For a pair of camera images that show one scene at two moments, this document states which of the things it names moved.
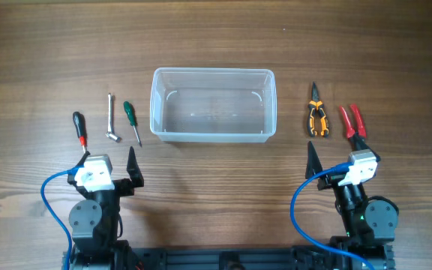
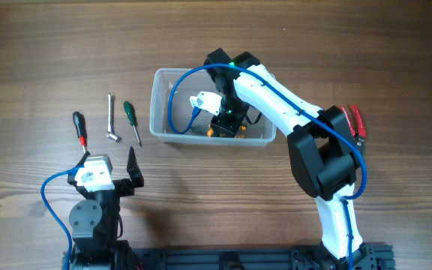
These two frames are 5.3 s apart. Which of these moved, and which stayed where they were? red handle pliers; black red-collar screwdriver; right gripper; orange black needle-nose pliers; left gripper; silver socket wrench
Moved: orange black needle-nose pliers; right gripper
Stayed: silver socket wrench; left gripper; black red-collar screwdriver; red handle pliers
